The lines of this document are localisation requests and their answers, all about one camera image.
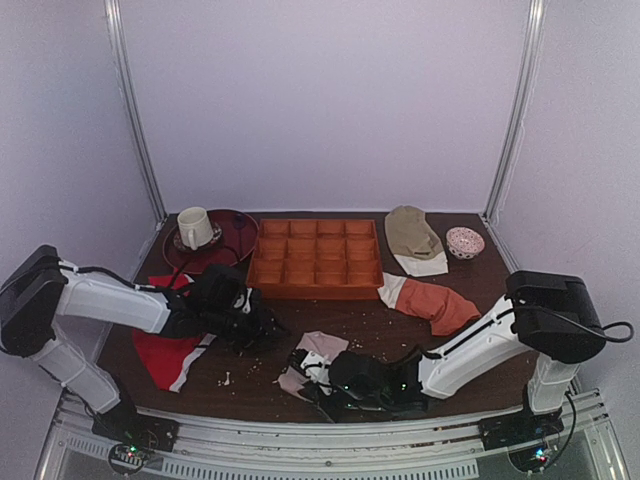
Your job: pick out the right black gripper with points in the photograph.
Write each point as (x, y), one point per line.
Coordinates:
(320, 382)

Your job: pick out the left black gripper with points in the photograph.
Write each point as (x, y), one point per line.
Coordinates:
(255, 326)

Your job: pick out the mauve underwear white waistband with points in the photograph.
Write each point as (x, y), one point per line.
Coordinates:
(324, 344)

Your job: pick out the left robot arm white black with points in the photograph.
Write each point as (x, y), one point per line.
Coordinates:
(44, 287)

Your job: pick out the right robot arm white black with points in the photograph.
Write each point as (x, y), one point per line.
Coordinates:
(550, 314)

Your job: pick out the red underwear white trim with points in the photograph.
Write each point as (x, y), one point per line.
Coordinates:
(167, 360)

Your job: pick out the orange underwear white waistband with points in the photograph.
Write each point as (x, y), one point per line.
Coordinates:
(446, 310)

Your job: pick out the khaki underwear cream waistband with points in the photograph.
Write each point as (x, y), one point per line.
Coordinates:
(414, 244)

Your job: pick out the orange wooden compartment tray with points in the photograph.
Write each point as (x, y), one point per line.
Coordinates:
(317, 259)

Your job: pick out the dark red bowl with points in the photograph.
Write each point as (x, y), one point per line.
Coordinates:
(239, 236)

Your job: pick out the dark saucer plate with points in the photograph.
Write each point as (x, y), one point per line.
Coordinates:
(175, 240)

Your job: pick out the cream ceramic mug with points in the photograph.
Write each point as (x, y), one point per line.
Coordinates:
(195, 227)

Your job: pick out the pink patterned small bowl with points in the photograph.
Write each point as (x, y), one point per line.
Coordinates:
(464, 243)

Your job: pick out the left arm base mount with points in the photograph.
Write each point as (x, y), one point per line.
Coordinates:
(138, 439)

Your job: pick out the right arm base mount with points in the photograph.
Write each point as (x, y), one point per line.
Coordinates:
(525, 436)

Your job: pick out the left aluminium frame post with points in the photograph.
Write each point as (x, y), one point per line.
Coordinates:
(117, 40)

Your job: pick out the aluminium frame post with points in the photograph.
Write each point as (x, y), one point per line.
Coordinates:
(515, 126)
(117, 40)

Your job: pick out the right aluminium frame post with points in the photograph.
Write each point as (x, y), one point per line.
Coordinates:
(515, 126)

